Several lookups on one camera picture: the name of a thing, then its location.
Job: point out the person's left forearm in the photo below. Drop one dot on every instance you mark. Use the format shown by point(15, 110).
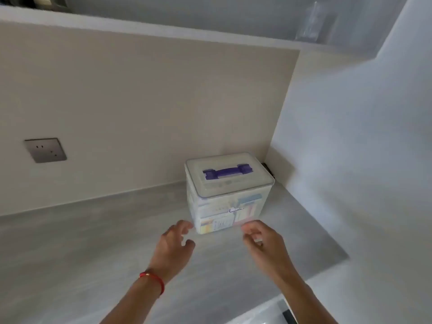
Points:
point(135, 307)

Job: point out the white lower cabinet front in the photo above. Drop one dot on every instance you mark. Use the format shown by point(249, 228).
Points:
point(256, 313)

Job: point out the grey wall socket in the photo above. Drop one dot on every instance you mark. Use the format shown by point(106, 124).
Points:
point(45, 150)

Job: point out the person's right forearm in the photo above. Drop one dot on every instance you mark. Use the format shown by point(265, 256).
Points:
point(303, 300)

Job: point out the person's right hand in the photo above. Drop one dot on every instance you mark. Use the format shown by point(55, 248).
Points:
point(270, 249)

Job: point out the person's left hand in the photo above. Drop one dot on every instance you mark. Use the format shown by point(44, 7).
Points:
point(172, 253)

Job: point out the white wall shelf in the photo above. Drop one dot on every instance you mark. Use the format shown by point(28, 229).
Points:
point(168, 31)

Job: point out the clear plastic storage box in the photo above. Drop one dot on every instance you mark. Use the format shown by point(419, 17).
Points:
point(216, 212)

